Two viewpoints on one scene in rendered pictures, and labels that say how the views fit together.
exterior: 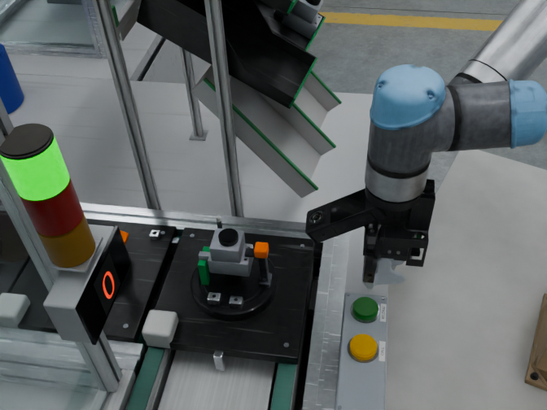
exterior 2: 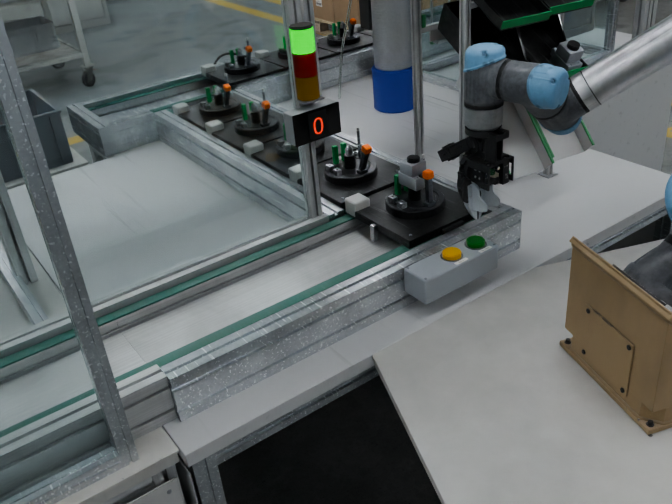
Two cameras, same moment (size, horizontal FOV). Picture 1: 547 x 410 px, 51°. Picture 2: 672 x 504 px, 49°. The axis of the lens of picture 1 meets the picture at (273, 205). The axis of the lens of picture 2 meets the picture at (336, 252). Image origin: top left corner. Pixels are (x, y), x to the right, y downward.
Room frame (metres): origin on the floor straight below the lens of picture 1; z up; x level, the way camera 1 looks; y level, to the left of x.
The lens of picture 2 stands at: (-0.62, -0.90, 1.77)
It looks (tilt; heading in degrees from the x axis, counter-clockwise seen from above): 31 degrees down; 46
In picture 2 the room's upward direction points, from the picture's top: 6 degrees counter-clockwise
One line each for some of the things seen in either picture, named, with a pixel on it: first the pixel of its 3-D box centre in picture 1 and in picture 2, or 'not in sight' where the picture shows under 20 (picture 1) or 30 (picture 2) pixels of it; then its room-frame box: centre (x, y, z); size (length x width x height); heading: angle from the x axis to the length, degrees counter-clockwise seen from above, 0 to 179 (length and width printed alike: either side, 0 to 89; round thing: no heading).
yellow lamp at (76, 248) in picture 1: (66, 235); (307, 86); (0.42, 0.22, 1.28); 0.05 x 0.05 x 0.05
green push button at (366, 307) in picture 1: (365, 310); (475, 243); (0.53, -0.14, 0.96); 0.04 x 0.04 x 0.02
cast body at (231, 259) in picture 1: (224, 249); (410, 169); (0.59, 0.08, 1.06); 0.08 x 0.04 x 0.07; 79
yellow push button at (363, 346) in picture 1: (363, 348); (451, 255); (0.46, -0.12, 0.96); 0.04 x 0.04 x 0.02
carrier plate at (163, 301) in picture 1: (235, 289); (415, 208); (0.59, 0.07, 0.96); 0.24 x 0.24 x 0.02; 79
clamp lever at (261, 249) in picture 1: (258, 262); (426, 185); (0.58, 0.03, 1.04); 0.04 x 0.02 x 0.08; 79
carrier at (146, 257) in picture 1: (82, 254); (349, 158); (0.64, 0.32, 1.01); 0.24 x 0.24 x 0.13; 79
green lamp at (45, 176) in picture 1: (35, 164); (302, 39); (0.42, 0.22, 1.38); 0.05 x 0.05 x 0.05
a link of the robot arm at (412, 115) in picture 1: (406, 119); (485, 75); (0.53, -0.16, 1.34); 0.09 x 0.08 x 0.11; 92
